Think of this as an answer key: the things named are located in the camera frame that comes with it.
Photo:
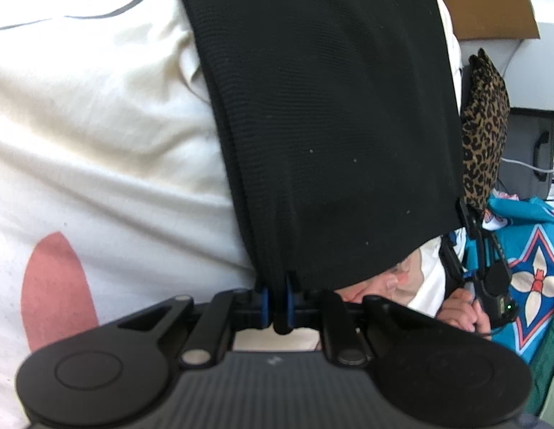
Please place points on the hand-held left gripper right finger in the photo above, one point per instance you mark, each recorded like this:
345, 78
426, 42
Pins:
291, 308

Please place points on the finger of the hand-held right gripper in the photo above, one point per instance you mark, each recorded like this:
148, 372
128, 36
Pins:
451, 259
469, 221

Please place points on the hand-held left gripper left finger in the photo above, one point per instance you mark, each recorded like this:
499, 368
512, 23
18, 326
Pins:
265, 306

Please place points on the black knit garment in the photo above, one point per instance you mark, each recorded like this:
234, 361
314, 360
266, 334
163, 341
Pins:
326, 120

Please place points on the person's right hand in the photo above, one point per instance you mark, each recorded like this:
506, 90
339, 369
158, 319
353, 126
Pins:
464, 313

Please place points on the teal printed blanket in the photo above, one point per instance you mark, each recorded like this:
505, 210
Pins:
535, 250

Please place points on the leopard print cloth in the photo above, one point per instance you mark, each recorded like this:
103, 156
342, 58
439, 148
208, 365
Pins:
484, 134

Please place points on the grey bag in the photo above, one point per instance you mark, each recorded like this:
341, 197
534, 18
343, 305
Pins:
527, 143

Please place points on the green cloth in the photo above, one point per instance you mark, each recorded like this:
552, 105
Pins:
549, 366

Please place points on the folded cardboard sheet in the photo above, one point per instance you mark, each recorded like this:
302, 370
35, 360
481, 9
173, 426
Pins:
482, 4

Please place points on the cream bear printed blanket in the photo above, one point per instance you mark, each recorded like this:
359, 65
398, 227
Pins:
102, 120

